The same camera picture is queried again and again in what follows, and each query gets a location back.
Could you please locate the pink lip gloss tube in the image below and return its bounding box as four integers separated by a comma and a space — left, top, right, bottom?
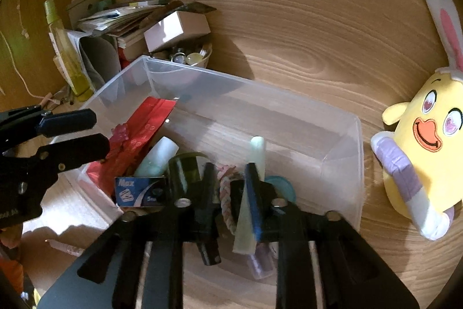
45, 239, 85, 257

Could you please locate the blue staples box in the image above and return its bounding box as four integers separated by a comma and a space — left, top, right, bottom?
115, 176, 170, 208

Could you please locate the red zip pouch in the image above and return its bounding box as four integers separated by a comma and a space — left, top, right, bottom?
87, 96, 177, 197

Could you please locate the blue tape roll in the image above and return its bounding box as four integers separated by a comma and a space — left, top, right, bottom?
264, 176, 297, 203

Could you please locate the black purple spray bottle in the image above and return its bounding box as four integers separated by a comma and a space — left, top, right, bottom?
230, 179, 275, 280

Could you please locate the green glass bottle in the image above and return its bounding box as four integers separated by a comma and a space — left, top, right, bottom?
168, 152, 210, 207

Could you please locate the pink white braided bracelet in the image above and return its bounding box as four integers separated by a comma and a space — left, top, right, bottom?
216, 163, 240, 235

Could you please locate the pale green cream tube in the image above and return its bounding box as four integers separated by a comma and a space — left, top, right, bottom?
233, 136, 266, 255

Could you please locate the person's left hand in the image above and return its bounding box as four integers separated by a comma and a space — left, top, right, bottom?
0, 224, 23, 249

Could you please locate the yellow-green spray bottle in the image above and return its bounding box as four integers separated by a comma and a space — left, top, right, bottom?
44, 0, 93, 102

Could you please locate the clear plastic storage bin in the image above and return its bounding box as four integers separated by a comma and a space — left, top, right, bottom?
86, 56, 364, 228

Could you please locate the stack of books and papers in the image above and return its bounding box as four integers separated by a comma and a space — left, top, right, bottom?
74, 0, 216, 62

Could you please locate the yellow chick bunny plush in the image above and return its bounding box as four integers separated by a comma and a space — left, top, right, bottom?
370, 0, 462, 241

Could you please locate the white bowl of trinkets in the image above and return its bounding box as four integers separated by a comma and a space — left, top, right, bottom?
150, 42, 213, 68

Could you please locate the small white cardboard box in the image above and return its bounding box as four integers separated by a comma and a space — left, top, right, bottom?
144, 11, 211, 52

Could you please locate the white string cord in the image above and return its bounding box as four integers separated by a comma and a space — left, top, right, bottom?
0, 0, 60, 105

